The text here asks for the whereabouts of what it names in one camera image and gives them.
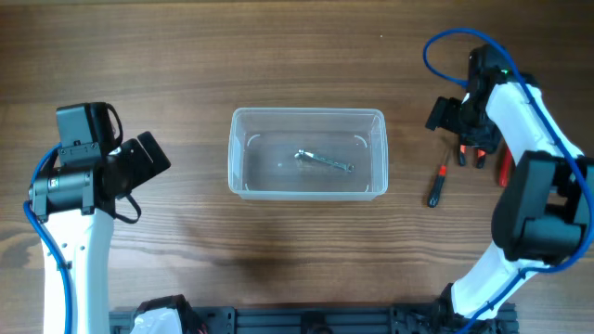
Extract red handled cutters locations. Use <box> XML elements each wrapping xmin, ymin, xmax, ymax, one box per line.
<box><xmin>498</xmin><ymin>144</ymin><xmax>513</xmax><ymax>187</ymax></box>

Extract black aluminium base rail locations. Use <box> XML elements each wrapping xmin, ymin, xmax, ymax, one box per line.
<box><xmin>109</xmin><ymin>303</ymin><xmax>519</xmax><ymax>334</ymax></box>

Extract silver wrench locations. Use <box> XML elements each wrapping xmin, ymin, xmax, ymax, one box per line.
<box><xmin>294</xmin><ymin>149</ymin><xmax>355</xmax><ymax>173</ymax></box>

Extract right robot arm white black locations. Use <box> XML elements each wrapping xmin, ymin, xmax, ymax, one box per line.
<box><xmin>427</xmin><ymin>65</ymin><xmax>593</xmax><ymax>333</ymax></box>

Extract orange black needle-nose pliers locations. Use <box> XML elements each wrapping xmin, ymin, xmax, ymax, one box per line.
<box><xmin>456</xmin><ymin>143</ymin><xmax>488</xmax><ymax>170</ymax></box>

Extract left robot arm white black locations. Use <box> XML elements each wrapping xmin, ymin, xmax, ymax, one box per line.
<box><xmin>23</xmin><ymin>132</ymin><xmax>171</xmax><ymax>333</ymax></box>

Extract clear plastic container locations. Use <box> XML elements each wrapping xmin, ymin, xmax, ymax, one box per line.
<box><xmin>228</xmin><ymin>108</ymin><xmax>389</xmax><ymax>201</ymax></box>

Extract black red screwdriver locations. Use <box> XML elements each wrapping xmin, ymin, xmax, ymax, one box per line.
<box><xmin>427</xmin><ymin>150</ymin><xmax>451</xmax><ymax>208</ymax></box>

